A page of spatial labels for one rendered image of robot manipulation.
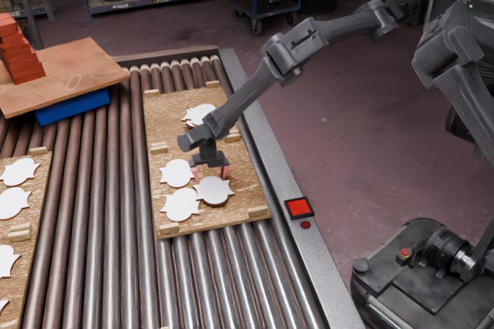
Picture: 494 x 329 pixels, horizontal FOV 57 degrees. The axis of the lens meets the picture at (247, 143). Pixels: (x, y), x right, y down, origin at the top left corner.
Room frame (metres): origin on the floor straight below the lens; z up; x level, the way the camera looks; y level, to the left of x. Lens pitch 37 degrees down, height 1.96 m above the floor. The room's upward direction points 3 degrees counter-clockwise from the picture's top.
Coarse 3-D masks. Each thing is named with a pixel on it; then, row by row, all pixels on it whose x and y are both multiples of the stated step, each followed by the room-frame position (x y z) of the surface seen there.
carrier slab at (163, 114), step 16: (144, 96) 1.72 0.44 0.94; (160, 96) 1.71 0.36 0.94; (176, 96) 1.71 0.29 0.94; (192, 96) 1.70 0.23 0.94; (208, 96) 1.70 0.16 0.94; (224, 96) 1.69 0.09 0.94; (144, 112) 1.59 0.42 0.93; (160, 112) 1.59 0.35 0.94; (176, 112) 1.58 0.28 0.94; (160, 128) 1.47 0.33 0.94; (176, 128) 1.47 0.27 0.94; (176, 144) 1.36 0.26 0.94
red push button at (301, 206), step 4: (296, 200) 1.04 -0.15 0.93; (300, 200) 1.04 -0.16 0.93; (304, 200) 1.04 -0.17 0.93; (288, 204) 1.03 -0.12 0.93; (292, 204) 1.03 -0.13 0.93; (296, 204) 1.03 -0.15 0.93; (300, 204) 1.03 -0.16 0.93; (304, 204) 1.03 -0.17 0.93; (292, 208) 1.01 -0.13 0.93; (296, 208) 1.01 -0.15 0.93; (300, 208) 1.01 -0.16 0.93; (304, 208) 1.01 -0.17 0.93; (308, 208) 1.01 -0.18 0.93; (292, 212) 0.99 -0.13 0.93; (296, 212) 0.99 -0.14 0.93; (300, 212) 0.99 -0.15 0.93; (304, 212) 0.99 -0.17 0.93
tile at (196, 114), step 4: (204, 104) 1.55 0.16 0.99; (208, 104) 1.55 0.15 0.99; (192, 108) 1.52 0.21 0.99; (196, 108) 1.52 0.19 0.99; (200, 108) 1.52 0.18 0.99; (204, 108) 1.52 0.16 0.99; (208, 108) 1.52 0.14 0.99; (212, 108) 1.52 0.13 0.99; (192, 112) 1.49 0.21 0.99; (196, 112) 1.49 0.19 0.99; (200, 112) 1.49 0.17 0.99; (204, 112) 1.49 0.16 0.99; (208, 112) 1.49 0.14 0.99; (188, 116) 1.47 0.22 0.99; (192, 116) 1.47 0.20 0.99; (196, 116) 1.47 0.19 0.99; (200, 116) 1.46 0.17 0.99; (188, 120) 1.45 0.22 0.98; (192, 120) 1.44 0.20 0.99; (196, 120) 1.44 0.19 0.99; (200, 120) 1.43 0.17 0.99; (196, 124) 1.41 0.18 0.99
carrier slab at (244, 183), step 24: (216, 144) 1.35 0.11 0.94; (240, 144) 1.35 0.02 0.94; (216, 168) 1.21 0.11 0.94; (240, 168) 1.21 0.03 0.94; (168, 192) 1.10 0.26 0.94; (240, 192) 1.09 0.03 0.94; (192, 216) 0.99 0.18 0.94; (216, 216) 0.99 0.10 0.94; (240, 216) 0.98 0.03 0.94; (264, 216) 0.98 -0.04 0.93
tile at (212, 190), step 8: (208, 176) 1.16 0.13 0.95; (200, 184) 1.12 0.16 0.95; (208, 184) 1.11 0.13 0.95; (216, 184) 1.11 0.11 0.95; (224, 184) 1.11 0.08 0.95; (200, 192) 1.07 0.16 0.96; (208, 192) 1.07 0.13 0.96; (216, 192) 1.07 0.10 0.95; (224, 192) 1.07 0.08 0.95; (232, 192) 1.07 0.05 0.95; (200, 200) 1.04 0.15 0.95; (208, 200) 1.03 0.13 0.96; (216, 200) 1.03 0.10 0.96; (224, 200) 1.03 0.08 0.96
